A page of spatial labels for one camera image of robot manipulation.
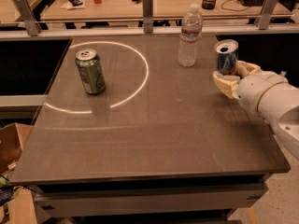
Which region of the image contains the clear plastic water bottle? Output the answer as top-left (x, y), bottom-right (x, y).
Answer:
top-left (178, 4), bottom-right (203, 67)

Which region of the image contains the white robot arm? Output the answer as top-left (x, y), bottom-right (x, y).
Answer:
top-left (212, 61), bottom-right (299, 160)

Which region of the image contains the right metal bracket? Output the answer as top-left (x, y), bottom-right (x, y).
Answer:
top-left (254, 0), bottom-right (278, 30)

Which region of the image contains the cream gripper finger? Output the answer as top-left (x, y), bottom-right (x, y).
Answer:
top-left (237, 61), bottom-right (261, 77)
top-left (212, 71), bottom-right (241, 99)

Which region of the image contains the left metal bracket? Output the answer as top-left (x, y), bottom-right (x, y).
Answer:
top-left (13, 0), bottom-right (41, 36)

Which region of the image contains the metal bracket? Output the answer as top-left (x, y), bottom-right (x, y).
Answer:
top-left (13, 0), bottom-right (41, 36)
top-left (142, 0), bottom-right (153, 34)
top-left (254, 0), bottom-right (278, 30)

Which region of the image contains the white napkin with phone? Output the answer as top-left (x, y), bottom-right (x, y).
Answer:
top-left (61, 0), bottom-right (85, 10)

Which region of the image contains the cardboard box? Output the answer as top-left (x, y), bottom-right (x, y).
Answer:
top-left (0, 123), bottom-right (33, 174)

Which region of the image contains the black cable on desk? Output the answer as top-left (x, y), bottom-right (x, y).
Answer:
top-left (221, 0), bottom-right (252, 12)

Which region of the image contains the red bull can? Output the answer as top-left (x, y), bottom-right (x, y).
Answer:
top-left (214, 39), bottom-right (238, 75)

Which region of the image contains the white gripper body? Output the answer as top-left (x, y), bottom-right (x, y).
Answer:
top-left (236, 71), bottom-right (288, 115)

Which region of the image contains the green soda can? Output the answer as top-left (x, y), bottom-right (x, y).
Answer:
top-left (75, 49), bottom-right (106, 94)

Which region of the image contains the middle metal bracket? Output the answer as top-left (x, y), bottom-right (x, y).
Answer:
top-left (142, 0), bottom-right (153, 34)

